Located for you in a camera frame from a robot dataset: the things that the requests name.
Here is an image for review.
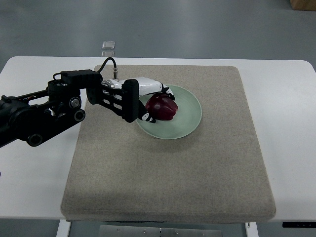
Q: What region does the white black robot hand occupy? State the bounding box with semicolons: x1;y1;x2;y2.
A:
112;77;176;124

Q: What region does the red apple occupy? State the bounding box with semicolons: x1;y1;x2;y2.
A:
145;93;178;121

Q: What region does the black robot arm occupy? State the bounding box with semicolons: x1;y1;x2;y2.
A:
0;70;139;147

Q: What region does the lower floor socket plate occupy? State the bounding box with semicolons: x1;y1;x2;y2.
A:
101;50;115;58

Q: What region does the floor socket plate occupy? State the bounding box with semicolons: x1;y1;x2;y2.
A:
102;41;115;49
101;50;115;58

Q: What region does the upper floor socket plate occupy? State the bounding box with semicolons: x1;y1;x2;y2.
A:
102;41;115;49

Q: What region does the pale green plate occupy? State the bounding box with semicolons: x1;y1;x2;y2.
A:
136;85;202;140

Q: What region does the beige fabric mat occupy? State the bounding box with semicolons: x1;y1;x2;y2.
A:
61;65;276;224

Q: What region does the brown cardboard box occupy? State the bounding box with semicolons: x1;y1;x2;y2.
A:
290;0;316;11

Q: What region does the black table control panel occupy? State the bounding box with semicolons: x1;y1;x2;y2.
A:
282;222;316;229

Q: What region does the grey metal base plate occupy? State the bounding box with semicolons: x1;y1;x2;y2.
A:
98;225;223;237

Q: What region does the white table leg frame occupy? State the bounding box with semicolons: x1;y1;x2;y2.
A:
56;220;71;237

